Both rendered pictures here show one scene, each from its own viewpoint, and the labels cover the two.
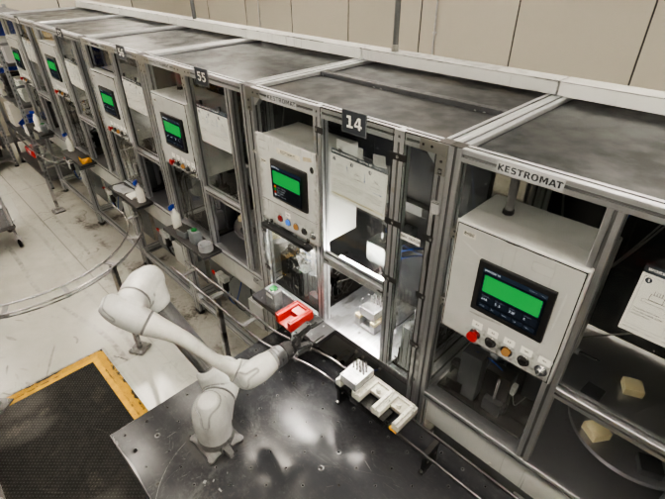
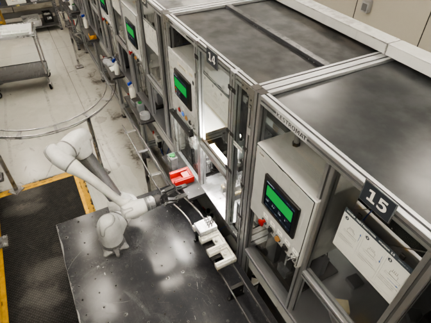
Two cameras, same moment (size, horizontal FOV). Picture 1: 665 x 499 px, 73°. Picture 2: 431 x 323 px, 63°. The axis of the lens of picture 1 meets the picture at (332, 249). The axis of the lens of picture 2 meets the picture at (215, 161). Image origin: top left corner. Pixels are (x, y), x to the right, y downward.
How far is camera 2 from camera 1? 0.64 m
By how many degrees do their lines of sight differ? 15
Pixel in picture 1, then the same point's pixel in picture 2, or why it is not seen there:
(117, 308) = (52, 153)
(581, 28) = not seen: outside the picture
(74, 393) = (58, 192)
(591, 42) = not seen: outside the picture
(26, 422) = (28, 203)
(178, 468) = (86, 254)
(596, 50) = not seen: outside the picture
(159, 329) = (76, 171)
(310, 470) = (160, 277)
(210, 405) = (106, 222)
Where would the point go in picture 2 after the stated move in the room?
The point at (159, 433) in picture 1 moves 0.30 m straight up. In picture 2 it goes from (83, 231) to (72, 204)
